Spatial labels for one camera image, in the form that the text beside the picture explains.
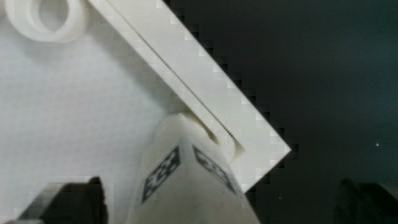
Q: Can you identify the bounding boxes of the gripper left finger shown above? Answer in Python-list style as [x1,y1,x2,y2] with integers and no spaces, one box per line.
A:
[17,177,109,224]

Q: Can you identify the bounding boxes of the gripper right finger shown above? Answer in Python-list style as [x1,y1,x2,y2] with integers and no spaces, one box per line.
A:
[335,178,398,224]

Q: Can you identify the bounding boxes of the white desk leg with tag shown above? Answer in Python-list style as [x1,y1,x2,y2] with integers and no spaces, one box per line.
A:
[127,113,262,224]

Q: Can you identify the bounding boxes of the white desk top tray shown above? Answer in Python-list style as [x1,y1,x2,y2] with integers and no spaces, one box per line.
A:
[0,0,290,224]

